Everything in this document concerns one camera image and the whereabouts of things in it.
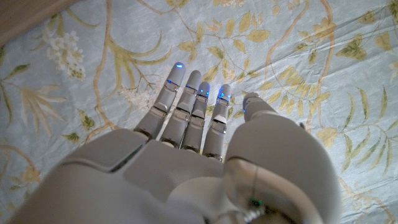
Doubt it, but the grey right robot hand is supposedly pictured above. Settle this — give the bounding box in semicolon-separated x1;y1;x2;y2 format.
6;62;343;224

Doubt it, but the floral printed backdrop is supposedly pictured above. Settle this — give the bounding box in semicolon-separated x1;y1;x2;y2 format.
0;0;398;224

